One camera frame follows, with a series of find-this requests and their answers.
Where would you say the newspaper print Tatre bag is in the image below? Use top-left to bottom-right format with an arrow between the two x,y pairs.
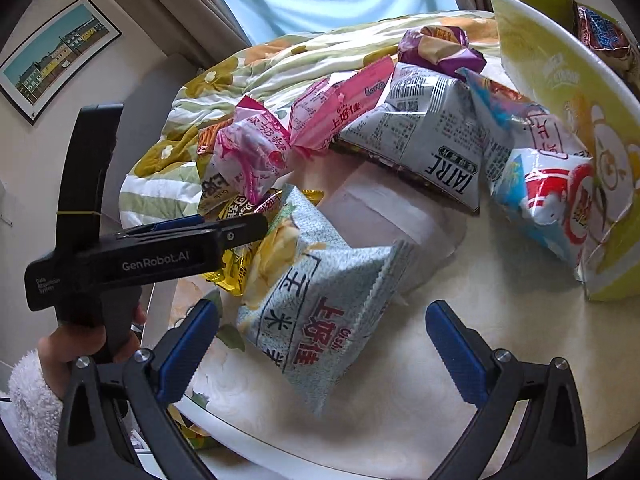
334,63 -> 482,214

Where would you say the floral green orange quilt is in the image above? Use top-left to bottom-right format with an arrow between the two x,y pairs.
119,11 -> 500,228

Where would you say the beige curtain left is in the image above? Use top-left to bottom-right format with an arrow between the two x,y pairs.
114,0 -> 250,68

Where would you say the green cardboard box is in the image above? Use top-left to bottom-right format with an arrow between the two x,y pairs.
490,0 -> 639,301

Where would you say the white fluffy left sleeve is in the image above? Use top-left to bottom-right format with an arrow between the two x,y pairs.
1,350 -> 63,479

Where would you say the orange white snack bag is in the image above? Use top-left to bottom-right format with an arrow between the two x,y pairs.
196,117 -> 233,180

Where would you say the gold chocolate snack bag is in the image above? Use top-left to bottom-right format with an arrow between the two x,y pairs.
203,185 -> 324,307

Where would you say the framed houses picture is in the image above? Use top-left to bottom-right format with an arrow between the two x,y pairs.
1,0 -> 122,125

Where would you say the purple snack bag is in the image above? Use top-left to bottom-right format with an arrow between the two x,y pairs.
397,25 -> 486,78

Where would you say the dark red chocolate snack bag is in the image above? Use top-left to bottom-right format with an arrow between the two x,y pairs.
573,2 -> 639,98

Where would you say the red blue white snack bag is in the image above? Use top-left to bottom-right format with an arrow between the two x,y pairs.
458,68 -> 594,274

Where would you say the light green corn chip bag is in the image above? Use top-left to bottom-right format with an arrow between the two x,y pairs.
236,185 -> 412,414

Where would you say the left hand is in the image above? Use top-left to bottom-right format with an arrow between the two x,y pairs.
36,306 -> 148,400

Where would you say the pink flat snack bag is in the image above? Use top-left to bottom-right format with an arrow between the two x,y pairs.
288,56 -> 395,153

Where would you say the pink white snack bag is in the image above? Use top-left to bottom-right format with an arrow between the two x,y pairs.
212,96 -> 292,205

